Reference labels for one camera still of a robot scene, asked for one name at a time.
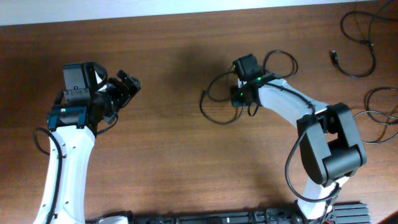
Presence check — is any thin black USB cable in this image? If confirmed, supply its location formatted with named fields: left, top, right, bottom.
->
left=199, top=49, right=299, bottom=126

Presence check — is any thick black cable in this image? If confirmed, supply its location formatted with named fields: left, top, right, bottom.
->
left=329, top=0, right=398, bottom=78

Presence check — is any long thin black cable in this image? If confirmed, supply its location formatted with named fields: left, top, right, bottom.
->
left=353, top=86, right=398, bottom=145

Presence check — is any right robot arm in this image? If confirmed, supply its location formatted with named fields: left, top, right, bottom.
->
left=233, top=54, right=367, bottom=223

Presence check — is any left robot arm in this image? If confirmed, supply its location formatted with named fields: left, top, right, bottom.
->
left=34, top=62, right=141, bottom=223

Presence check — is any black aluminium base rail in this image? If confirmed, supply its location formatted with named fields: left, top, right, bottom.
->
left=85, top=203, right=371, bottom=224

